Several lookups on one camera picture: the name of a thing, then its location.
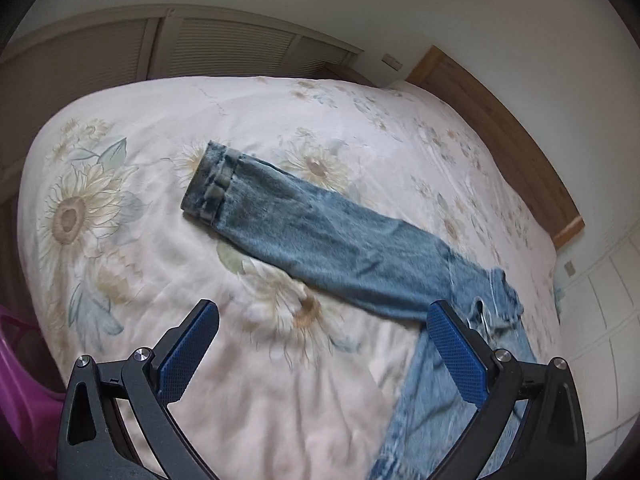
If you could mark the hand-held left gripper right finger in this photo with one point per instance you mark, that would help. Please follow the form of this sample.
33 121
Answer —
457 350

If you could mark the purple plastic basket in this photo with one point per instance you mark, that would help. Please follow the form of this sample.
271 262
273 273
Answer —
20 345

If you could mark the white panelled cabinet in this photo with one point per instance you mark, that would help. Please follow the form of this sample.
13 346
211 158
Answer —
602 340

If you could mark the wall switch plate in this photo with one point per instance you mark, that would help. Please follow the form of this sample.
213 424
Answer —
392 62

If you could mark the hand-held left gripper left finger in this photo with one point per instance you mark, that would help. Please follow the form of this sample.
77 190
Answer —
187 347

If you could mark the floral sunflower bed cover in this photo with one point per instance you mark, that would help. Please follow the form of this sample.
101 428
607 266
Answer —
250 270

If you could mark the small wall outlet plate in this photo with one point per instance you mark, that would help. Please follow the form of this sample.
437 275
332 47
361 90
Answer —
570 267

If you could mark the louvered closet doors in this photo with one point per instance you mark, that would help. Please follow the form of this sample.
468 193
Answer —
150 55

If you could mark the wooden headboard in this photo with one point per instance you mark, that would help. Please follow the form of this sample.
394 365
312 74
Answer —
505 140

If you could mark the blue denim jeans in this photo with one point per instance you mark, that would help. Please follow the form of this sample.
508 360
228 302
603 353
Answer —
320 240

